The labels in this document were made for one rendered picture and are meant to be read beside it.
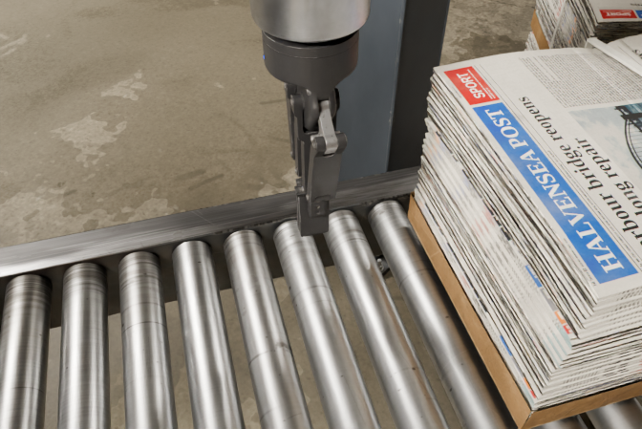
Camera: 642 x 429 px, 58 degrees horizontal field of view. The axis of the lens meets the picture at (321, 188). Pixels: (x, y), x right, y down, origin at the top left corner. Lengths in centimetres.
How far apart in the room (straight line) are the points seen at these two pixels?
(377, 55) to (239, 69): 128
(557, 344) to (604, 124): 20
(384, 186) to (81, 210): 136
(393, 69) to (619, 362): 85
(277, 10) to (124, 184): 167
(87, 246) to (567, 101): 57
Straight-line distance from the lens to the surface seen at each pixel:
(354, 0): 42
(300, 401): 62
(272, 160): 204
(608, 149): 55
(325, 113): 46
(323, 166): 48
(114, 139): 225
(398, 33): 124
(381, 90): 134
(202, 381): 64
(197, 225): 76
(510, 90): 59
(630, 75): 67
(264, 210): 77
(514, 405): 61
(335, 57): 44
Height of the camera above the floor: 136
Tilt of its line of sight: 45 degrees down
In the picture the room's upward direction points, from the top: straight up
